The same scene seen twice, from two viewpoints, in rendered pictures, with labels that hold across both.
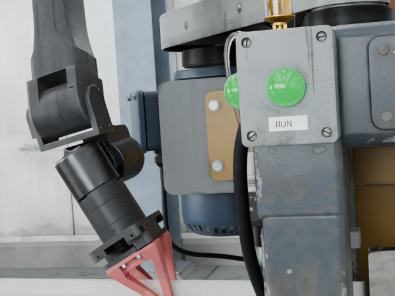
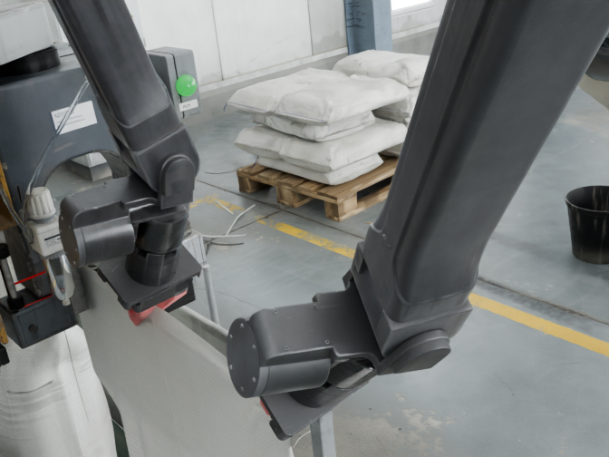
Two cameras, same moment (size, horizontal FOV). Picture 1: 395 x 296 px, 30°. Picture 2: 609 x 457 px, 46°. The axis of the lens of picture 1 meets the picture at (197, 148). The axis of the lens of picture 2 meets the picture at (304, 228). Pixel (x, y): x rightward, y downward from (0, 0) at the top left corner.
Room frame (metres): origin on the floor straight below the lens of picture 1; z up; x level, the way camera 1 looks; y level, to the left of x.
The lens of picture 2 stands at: (1.32, 0.67, 1.49)
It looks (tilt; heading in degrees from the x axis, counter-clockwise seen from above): 24 degrees down; 216
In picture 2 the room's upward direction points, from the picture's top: 6 degrees counter-clockwise
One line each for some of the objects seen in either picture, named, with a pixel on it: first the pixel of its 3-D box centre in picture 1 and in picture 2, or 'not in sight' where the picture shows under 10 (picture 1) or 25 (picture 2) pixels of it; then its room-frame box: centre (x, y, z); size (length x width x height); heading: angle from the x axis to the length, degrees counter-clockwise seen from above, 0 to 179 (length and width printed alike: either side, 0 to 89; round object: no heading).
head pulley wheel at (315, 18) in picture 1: (348, 24); (23, 61); (0.76, -0.16, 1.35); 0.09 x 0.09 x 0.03
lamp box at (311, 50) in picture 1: (289, 87); (170, 82); (0.59, -0.08, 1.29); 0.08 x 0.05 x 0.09; 76
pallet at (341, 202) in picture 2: not in sight; (357, 161); (-2.19, -1.48, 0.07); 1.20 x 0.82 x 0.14; 168
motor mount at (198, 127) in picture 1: (261, 133); not in sight; (1.03, -0.09, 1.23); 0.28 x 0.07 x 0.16; 76
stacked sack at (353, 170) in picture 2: not in sight; (316, 158); (-1.85, -1.54, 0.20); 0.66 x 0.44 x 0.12; 76
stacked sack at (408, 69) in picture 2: not in sight; (388, 68); (-2.52, -1.42, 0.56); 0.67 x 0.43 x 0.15; 76
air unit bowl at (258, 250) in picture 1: (258, 248); (59, 275); (0.85, -0.06, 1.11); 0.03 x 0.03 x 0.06
